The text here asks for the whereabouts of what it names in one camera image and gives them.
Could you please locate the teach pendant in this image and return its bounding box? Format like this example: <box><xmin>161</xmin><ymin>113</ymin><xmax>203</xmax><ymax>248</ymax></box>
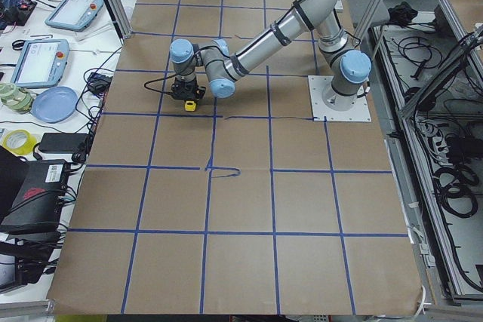
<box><xmin>45</xmin><ymin>0</ymin><xmax>104</xmax><ymax>32</ymax></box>
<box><xmin>11</xmin><ymin>39</ymin><xmax>70</xmax><ymax>88</ymax></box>

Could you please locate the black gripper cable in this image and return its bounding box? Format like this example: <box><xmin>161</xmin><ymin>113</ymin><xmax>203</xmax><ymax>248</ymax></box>
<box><xmin>144</xmin><ymin>44</ymin><xmax>212</xmax><ymax>97</ymax></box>

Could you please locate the light blue plate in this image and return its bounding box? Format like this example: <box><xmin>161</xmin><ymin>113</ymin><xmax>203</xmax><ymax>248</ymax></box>
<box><xmin>31</xmin><ymin>87</ymin><xmax>78</xmax><ymax>123</ymax></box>

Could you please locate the black computer box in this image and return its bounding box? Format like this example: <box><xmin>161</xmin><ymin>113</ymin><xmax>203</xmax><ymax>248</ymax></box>
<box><xmin>1</xmin><ymin>157</ymin><xmax>68</xmax><ymax>235</ymax></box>

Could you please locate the yellow beetle toy car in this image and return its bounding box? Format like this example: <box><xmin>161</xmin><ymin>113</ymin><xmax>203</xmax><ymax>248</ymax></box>
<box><xmin>184</xmin><ymin>100</ymin><xmax>197</xmax><ymax>112</ymax></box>

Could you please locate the upper teach pendant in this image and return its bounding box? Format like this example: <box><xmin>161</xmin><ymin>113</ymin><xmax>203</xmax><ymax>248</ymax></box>
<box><xmin>45</xmin><ymin>0</ymin><xmax>104</xmax><ymax>32</ymax></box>

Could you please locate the yellow tape roll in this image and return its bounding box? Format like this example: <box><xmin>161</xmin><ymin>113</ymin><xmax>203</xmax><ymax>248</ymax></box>
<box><xmin>2</xmin><ymin>130</ymin><xmax>38</xmax><ymax>156</ymax></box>

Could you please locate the lower teach pendant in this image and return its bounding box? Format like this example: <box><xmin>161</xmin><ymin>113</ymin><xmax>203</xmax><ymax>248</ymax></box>
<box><xmin>11</xmin><ymin>39</ymin><xmax>70</xmax><ymax>88</ymax></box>

